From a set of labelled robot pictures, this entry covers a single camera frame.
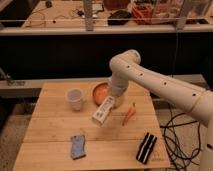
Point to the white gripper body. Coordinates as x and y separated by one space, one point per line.
119 100

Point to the white bottle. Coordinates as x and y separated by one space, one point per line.
103 110

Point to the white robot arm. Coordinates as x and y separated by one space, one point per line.
194 100

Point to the orange carrot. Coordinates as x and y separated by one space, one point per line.
131 111

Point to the orange bowl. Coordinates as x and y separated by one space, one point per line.
99 93

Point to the translucent plastic cup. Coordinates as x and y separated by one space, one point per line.
75 98

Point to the wooden table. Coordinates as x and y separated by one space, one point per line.
111 146

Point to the black white striped object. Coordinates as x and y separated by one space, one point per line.
146 148

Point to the black object on bench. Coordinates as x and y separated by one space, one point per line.
119 17

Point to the orange basket background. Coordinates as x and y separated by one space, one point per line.
142 14

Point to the grey metal post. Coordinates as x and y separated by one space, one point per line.
87 4

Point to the metal clamp on rail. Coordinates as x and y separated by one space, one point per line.
9 80

